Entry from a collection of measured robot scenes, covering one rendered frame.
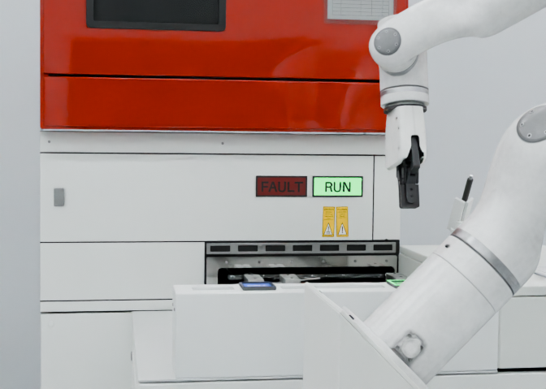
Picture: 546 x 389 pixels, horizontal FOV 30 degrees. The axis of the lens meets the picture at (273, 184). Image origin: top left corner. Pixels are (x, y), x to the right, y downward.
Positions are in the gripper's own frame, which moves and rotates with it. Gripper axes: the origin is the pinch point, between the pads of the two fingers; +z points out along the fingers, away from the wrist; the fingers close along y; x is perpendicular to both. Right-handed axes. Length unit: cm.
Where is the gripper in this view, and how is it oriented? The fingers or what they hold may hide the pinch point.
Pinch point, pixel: (409, 196)
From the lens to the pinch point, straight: 173.8
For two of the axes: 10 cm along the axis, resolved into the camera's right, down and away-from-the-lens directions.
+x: 9.9, 0.0, 1.5
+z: 0.2, 9.9, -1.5
